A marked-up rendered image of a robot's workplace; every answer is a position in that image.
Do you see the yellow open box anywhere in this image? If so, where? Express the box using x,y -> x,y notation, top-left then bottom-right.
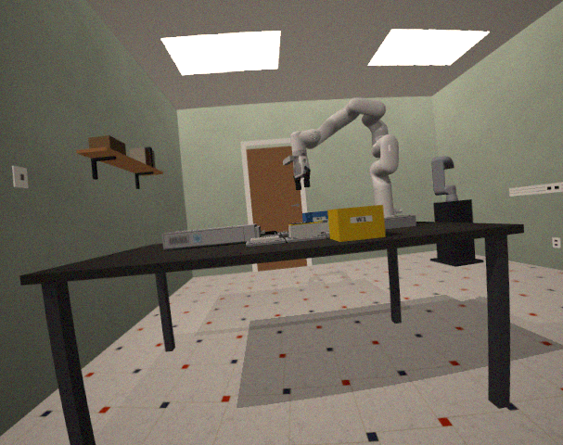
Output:
327,205 -> 386,242

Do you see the blue open-top bin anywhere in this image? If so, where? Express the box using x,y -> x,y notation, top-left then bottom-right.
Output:
302,211 -> 328,223

